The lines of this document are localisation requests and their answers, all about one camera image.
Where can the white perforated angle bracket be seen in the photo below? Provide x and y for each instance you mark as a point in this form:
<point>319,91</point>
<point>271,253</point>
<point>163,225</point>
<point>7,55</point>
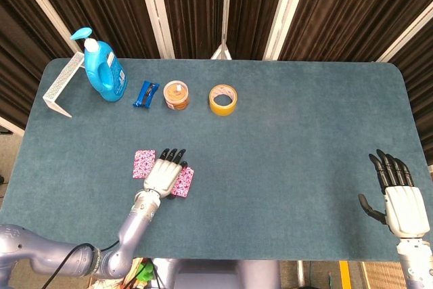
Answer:
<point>62,79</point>

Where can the blue felt table mat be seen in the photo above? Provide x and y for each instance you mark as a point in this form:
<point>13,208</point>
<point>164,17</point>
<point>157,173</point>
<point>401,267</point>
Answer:
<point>270,167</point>

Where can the dark brown curtain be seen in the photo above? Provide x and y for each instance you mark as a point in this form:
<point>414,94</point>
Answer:
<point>193,8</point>

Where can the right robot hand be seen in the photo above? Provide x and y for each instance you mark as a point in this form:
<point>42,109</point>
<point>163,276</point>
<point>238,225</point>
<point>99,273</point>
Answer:
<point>404,209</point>

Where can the purple robot torso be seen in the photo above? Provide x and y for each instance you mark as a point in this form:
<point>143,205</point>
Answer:
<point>209,275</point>

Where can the blue snack bar wrapper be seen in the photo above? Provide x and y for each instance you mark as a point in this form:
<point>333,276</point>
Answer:
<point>146,94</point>

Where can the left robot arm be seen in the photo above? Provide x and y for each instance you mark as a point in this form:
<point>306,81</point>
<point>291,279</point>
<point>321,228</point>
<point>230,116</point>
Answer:
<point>132,231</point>

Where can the woven beige panel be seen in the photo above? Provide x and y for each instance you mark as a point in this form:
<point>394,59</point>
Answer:
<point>384,275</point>

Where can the yellow tape roll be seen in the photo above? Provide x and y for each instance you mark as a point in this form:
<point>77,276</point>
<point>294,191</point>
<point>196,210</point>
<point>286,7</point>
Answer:
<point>223,109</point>

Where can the blue detergent pump bottle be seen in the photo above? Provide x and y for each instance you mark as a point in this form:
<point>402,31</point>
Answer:
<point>105,72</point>

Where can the white frame post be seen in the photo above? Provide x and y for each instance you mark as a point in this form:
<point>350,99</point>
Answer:
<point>44,4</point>
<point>155,8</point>
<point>285,11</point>
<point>223,32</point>
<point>406,37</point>

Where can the green plastic item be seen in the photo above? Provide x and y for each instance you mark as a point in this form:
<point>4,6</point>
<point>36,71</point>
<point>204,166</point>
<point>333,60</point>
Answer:
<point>147,272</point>

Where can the pink patterned small box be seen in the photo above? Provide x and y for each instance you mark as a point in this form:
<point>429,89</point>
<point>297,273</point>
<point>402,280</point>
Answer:
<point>142,164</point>

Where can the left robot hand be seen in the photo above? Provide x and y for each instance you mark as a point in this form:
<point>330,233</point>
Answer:
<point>162,177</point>

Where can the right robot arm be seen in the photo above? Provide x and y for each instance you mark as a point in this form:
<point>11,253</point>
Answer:
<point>414,262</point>

